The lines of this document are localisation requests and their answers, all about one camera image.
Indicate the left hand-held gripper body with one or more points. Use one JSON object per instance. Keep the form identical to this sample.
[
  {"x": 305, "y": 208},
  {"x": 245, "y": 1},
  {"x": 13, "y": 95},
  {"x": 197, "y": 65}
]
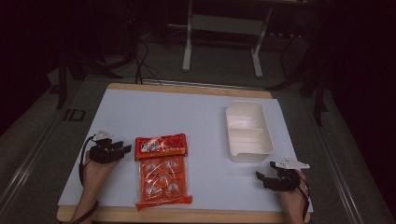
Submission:
[{"x": 102, "y": 154}]

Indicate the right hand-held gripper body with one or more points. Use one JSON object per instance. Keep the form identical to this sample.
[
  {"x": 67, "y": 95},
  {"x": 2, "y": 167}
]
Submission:
[{"x": 283, "y": 179}]

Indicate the white plastic container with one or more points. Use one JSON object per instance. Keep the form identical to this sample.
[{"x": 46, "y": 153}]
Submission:
[{"x": 249, "y": 132}]

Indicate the red snack packet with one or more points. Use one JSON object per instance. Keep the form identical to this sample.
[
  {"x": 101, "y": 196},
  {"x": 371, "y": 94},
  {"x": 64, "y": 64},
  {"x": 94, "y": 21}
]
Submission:
[{"x": 162, "y": 174}]

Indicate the person's left hand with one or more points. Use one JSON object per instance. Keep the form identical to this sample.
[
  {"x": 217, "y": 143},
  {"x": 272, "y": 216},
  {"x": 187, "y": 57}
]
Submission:
[{"x": 98, "y": 174}]

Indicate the person's right hand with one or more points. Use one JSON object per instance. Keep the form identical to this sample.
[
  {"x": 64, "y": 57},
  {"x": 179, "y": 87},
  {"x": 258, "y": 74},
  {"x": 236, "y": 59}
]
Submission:
[{"x": 292, "y": 199}]

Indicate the white table mat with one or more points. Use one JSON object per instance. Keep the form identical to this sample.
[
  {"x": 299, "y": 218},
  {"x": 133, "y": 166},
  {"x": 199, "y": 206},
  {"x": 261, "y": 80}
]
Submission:
[{"x": 202, "y": 130}]

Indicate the dark metal stand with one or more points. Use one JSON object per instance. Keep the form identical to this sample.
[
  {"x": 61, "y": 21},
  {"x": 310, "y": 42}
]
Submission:
[
  {"x": 63, "y": 81},
  {"x": 319, "y": 99}
]

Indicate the black floor bracket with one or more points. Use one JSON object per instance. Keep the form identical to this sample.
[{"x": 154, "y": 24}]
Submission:
[{"x": 74, "y": 114}]

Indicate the white metal desk frame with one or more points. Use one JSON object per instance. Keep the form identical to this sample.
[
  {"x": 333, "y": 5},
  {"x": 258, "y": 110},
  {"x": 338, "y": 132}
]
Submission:
[{"x": 224, "y": 28}]

